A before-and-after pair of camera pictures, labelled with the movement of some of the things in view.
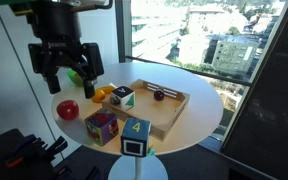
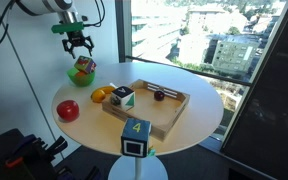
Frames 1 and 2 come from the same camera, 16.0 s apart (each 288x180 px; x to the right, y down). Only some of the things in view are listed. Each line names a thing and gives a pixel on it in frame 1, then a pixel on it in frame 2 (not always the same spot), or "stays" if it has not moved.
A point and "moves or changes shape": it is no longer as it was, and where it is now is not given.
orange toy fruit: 99,96 stays
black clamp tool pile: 11,155 stays
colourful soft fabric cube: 102,126 moves or changes shape
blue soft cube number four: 134,138 stays
